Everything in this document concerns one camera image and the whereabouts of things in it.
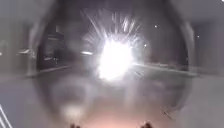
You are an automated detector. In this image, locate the grey asphalt road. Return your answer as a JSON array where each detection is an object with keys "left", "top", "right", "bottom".
[{"left": 0, "top": 63, "right": 224, "bottom": 128}]

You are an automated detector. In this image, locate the kerb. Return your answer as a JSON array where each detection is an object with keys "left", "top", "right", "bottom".
[{"left": 24, "top": 65, "right": 75, "bottom": 78}]

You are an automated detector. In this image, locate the robot's own part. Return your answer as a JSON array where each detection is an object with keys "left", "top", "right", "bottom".
[
  {"left": 69, "top": 123, "right": 82, "bottom": 128},
  {"left": 140, "top": 122, "right": 153, "bottom": 128}
]

